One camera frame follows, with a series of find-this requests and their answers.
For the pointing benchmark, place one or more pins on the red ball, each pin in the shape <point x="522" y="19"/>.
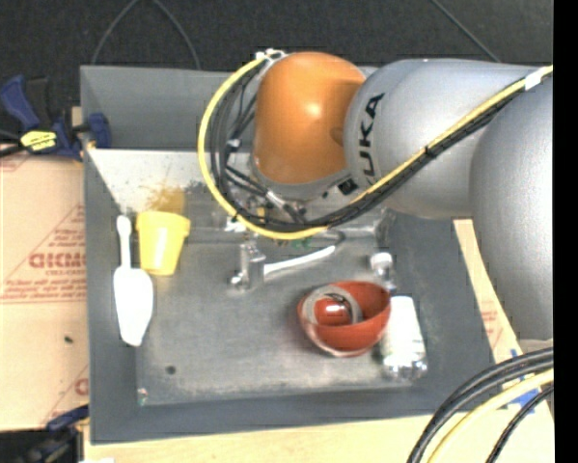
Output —
<point x="331" y="312"/>

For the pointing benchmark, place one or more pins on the red bowl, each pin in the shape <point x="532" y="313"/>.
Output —
<point x="361" y="331"/>

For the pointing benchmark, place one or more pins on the grey metal bin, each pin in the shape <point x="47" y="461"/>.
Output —
<point x="230" y="345"/>

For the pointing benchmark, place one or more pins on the clear plastic bottle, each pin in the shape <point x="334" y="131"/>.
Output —
<point x="403" y="326"/>

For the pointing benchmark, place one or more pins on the yellow plastic cup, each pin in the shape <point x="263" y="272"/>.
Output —
<point x="160" y="244"/>

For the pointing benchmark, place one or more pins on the white plastic scoop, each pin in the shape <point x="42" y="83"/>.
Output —
<point x="133" y="302"/>

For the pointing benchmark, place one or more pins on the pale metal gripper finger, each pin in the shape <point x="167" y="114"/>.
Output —
<point x="257" y="270"/>
<point x="244" y="261"/>

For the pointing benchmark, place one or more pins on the brown cardboard board red print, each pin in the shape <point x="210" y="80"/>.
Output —
<point x="37" y="316"/>

